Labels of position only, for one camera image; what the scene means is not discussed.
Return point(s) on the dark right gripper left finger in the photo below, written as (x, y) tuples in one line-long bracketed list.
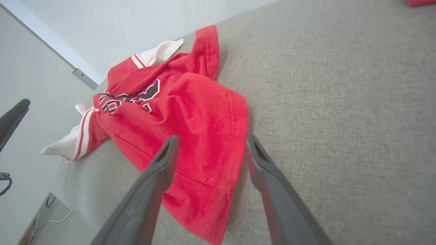
[(146, 194)]

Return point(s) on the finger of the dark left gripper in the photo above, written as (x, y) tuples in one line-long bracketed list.
[(15, 115)]

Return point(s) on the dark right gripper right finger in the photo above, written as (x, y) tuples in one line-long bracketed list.
[(279, 204)]

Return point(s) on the red basketball jersey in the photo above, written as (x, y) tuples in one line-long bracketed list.
[(190, 112)]

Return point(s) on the red shorts with white band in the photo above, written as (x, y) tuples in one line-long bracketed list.
[(424, 2)]

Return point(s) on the white baseboard strip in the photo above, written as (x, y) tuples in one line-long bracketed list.
[(51, 39)]

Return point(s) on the grey fabric sofa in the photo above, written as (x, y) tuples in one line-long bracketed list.
[(340, 119)]

